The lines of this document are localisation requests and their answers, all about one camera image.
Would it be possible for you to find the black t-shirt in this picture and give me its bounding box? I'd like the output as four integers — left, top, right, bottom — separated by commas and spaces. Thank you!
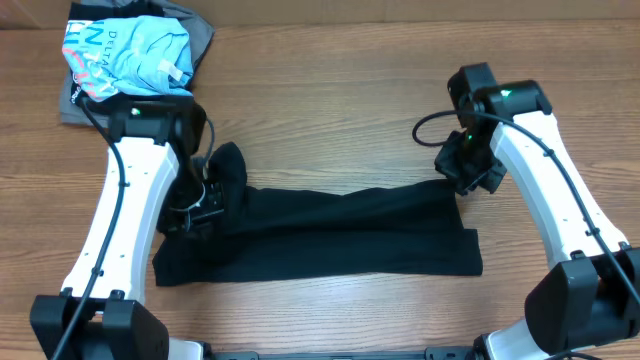
153, 143, 483, 287

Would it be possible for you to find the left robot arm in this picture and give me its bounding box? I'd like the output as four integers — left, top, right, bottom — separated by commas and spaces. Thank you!
29, 96, 223, 359

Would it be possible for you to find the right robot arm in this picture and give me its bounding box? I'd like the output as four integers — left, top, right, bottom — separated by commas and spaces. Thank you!
435, 63, 639, 359

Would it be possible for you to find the grey folded garment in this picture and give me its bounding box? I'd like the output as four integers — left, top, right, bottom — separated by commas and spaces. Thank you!
59, 0, 215, 127

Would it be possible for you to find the light blue printed shirt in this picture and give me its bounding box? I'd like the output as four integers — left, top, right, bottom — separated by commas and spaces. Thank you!
62, 15, 194, 102

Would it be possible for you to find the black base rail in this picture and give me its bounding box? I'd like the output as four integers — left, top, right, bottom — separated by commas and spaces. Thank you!
204, 346, 483, 360

